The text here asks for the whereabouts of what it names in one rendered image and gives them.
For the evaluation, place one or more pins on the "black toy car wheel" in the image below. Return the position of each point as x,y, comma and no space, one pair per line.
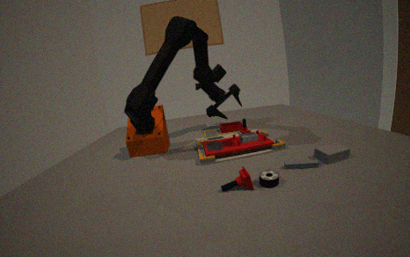
269,178

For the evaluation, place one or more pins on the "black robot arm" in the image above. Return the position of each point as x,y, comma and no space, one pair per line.
179,32

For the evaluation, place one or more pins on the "grey flat bar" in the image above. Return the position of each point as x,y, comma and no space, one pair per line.
304,164

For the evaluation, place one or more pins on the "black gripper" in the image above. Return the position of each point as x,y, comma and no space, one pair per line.
219,97

